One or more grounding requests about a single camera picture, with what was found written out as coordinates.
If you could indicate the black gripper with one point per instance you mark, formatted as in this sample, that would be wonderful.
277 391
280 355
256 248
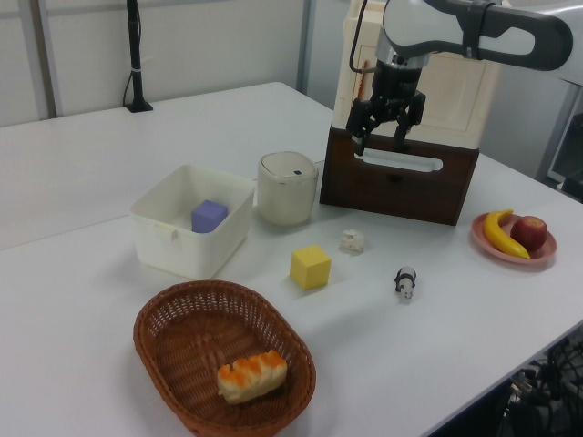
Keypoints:
396 91

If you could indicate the small cream trash can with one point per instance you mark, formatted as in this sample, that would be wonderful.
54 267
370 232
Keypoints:
284 200

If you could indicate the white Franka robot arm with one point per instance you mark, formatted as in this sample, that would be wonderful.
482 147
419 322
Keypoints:
501 32

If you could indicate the white open plastic bin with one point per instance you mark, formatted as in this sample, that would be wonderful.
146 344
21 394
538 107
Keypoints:
182 255

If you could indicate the cream plastic storage box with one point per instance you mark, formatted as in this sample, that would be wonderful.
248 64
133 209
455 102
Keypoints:
455 100

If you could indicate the dark brown wooden drawer box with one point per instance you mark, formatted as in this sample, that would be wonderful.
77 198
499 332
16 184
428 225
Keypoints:
410 196

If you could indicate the crumpled white paper ball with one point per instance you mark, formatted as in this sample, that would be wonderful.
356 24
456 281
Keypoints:
352 241

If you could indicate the yellow banana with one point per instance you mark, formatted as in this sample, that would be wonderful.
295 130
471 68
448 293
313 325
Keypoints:
494 232

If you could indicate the panda toy figure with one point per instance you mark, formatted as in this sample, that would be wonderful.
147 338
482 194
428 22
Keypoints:
405 282

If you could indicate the yellow cube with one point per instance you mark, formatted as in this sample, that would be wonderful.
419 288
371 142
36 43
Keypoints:
309 268

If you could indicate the red apple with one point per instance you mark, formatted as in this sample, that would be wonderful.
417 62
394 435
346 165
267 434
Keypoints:
529 233

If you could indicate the purple cube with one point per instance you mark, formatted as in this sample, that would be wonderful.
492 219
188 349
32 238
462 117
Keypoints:
208 217

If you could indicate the pink plate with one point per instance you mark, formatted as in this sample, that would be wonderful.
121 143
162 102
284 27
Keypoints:
546 249

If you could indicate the black pole stand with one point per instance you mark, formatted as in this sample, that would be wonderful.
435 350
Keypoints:
135 45

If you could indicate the brown wicker basket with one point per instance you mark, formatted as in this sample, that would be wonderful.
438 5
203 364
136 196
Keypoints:
182 328

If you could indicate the orange glazed bread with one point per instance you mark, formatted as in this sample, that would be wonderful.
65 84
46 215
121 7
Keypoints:
250 378

